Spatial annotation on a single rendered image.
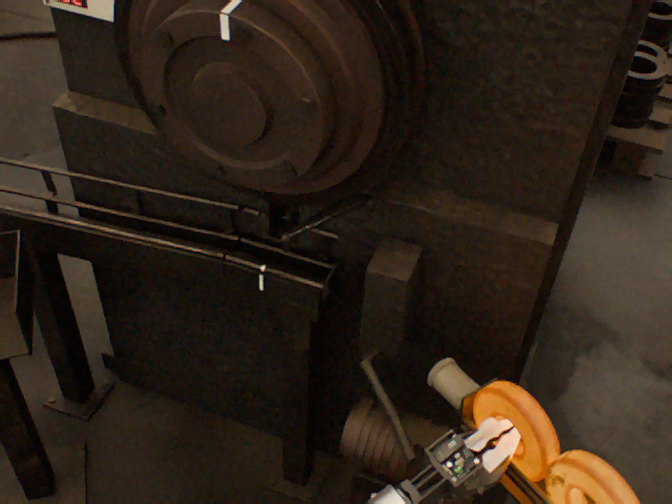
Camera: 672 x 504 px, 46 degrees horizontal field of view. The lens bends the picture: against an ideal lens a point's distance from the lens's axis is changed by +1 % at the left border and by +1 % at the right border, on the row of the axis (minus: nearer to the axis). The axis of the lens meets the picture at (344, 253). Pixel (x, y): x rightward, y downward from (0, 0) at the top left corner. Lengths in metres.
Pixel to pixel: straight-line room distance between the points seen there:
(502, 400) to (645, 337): 1.29
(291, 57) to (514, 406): 0.60
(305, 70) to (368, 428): 0.69
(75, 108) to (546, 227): 0.89
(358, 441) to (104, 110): 0.78
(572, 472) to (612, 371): 1.19
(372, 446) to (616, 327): 1.19
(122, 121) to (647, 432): 1.53
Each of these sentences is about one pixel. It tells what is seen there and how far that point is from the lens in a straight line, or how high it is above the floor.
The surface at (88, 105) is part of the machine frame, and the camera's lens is 1.60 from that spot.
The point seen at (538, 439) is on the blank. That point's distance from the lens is 1.21.
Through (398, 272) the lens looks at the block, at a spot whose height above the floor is 0.80.
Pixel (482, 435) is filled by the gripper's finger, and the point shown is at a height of 0.72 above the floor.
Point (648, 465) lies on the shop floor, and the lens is 2.21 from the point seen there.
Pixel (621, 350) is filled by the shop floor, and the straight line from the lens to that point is 2.42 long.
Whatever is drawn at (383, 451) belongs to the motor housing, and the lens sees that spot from 1.45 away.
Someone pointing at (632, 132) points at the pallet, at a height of 0.14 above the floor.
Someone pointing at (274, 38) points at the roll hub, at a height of 1.24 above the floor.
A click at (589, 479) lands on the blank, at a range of 1.17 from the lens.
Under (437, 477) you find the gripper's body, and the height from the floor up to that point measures 0.72.
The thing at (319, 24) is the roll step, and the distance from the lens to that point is 1.06.
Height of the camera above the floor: 1.74
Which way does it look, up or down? 44 degrees down
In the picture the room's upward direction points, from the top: 4 degrees clockwise
